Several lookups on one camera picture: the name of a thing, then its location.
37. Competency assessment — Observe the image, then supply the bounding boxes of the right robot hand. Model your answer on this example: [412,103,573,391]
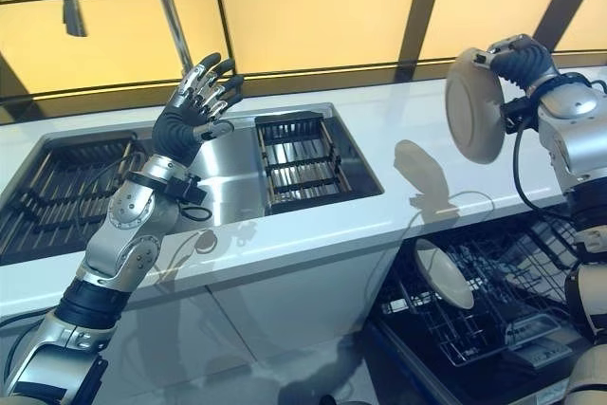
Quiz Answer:
[473,33,561,94]

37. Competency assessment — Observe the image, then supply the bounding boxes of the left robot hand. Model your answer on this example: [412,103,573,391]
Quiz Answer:
[152,52,246,167]

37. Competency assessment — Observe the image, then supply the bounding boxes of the cream ceramic plate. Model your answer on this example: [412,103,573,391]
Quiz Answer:
[444,46,506,166]
[414,238,476,312]

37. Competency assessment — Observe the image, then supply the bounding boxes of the stainless steel kitchen sink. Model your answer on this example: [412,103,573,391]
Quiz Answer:
[0,101,385,267]

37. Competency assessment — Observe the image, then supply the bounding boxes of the small black sink dish rack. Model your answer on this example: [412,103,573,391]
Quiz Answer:
[254,110,356,217]

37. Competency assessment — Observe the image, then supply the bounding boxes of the chrome gooseneck kitchen faucet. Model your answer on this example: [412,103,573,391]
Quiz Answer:
[57,0,196,80]

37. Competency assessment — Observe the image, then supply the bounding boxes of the large black sink dish rack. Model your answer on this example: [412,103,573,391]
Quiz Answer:
[0,137,139,264]

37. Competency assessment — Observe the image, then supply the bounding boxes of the white glossy counter cabinet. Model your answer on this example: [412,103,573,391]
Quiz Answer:
[0,242,405,405]

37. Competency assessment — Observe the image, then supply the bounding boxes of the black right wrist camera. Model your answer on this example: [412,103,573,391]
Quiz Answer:
[501,95,536,135]

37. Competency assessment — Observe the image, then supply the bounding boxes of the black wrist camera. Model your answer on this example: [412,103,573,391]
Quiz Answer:
[165,175,208,206]
[501,95,536,135]

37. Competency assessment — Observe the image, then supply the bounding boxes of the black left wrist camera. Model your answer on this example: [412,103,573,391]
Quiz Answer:
[165,175,208,206]

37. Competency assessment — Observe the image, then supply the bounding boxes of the black left forearm cable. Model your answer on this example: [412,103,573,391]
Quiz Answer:
[79,152,144,217]

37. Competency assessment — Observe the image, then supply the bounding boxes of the black forearm cable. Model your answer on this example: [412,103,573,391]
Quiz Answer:
[513,119,571,212]
[79,152,144,217]

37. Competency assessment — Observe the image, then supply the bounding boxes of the thin black camera cable loop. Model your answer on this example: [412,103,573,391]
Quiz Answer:
[178,203,213,225]

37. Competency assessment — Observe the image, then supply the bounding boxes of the black right forearm cable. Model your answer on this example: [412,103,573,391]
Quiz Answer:
[513,119,571,212]

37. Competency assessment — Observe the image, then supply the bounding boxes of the dark window frame grid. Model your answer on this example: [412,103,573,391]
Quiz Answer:
[0,0,607,118]

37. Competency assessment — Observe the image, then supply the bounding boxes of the dark wire dishwasher lower rack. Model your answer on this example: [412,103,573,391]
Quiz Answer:
[381,221,583,369]

